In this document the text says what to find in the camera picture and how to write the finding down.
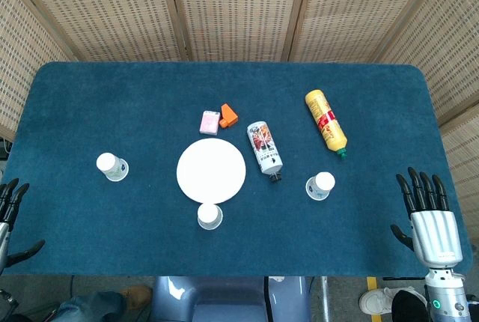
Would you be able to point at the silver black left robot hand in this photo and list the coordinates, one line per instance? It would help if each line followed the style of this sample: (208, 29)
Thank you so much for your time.
(13, 198)

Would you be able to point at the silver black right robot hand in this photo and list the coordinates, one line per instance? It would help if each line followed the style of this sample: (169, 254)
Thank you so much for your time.
(436, 236)

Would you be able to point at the white paper cup green print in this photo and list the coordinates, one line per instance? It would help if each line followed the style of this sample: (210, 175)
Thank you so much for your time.
(110, 164)

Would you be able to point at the white round plate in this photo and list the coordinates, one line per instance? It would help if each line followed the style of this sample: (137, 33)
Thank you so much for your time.
(211, 170)

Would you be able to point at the black trouser leg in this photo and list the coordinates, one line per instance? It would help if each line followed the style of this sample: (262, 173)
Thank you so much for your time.
(408, 305)

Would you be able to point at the white sneaker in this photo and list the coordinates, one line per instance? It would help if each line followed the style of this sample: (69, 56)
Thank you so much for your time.
(378, 299)

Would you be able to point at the metal table leg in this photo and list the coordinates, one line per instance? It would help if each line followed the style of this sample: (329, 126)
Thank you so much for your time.
(325, 296)

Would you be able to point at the blue jeans leg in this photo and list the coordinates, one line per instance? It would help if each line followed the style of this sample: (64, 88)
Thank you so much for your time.
(90, 307)

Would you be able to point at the brown shoe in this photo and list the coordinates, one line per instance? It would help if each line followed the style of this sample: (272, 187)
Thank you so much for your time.
(136, 296)

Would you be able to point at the yellow squeeze bottle green cap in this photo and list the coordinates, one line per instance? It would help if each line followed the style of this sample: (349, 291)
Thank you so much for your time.
(326, 121)

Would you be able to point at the blue felt table cover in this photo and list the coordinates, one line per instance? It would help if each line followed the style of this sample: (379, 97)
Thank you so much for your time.
(149, 101)

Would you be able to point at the white printed spray can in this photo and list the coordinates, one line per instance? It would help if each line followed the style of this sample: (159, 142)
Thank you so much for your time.
(265, 149)

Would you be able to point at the pink small box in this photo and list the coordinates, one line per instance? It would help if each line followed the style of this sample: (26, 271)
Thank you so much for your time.
(209, 123)

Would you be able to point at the blue-grey robot torso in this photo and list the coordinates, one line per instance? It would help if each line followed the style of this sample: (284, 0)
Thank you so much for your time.
(224, 299)

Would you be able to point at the orange plastic block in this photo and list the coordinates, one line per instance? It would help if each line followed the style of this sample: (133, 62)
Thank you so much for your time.
(228, 114)

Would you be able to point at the woven bamboo folding screen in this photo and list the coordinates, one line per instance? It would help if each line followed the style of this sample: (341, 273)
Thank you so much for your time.
(239, 7)

